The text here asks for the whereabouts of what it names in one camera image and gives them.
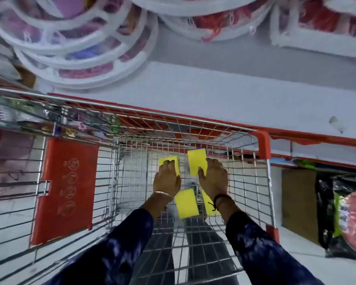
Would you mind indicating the person's right leg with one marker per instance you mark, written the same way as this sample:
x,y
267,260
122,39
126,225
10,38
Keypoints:
x,y
207,252

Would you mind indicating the red plastic cart seat flap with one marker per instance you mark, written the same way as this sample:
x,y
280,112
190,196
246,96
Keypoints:
x,y
65,189

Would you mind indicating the person's left forearm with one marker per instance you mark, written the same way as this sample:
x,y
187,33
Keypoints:
x,y
118,249

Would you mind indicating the thin gold bangle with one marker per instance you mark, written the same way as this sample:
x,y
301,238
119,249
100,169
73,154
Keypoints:
x,y
163,193

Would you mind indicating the person's right thumb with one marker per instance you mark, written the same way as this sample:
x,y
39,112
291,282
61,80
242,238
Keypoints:
x,y
201,173

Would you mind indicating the person's right forearm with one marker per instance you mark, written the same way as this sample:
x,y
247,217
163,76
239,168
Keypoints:
x,y
261,249

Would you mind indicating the rectangular white-framed red pack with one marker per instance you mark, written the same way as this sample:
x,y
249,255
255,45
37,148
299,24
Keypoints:
x,y
317,23

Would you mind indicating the round white-framed red pack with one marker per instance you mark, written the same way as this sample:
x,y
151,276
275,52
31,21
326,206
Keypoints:
x,y
213,25
178,1

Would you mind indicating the person's left leg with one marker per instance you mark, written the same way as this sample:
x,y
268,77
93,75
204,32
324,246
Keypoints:
x,y
160,258

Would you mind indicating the yellow sponge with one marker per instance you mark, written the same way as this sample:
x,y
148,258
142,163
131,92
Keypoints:
x,y
195,160
186,204
207,205
169,158

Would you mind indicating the brown cardboard box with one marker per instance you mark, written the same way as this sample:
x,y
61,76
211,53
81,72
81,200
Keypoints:
x,y
299,204

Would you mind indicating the grey shelf with red edge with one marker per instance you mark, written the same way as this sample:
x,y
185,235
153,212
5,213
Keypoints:
x,y
225,94

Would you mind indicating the black plastic bag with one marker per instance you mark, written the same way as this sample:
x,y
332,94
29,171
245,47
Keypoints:
x,y
325,216

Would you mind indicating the person's left fingers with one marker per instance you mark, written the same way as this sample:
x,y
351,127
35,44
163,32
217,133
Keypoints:
x,y
169,166

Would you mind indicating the pink and green round pack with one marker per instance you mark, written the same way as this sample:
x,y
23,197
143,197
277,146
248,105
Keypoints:
x,y
354,219

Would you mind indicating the row of colourful packets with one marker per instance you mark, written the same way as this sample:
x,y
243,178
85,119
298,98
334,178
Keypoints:
x,y
32,115

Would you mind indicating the person's left hand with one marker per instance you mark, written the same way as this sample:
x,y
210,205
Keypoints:
x,y
166,181

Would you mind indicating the person's right hand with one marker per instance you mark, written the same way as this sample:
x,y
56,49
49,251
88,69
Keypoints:
x,y
216,182

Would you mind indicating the person's leg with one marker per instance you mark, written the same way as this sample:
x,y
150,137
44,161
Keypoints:
x,y
207,252
160,258

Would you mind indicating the black thread wristband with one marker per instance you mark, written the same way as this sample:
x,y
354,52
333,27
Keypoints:
x,y
221,197

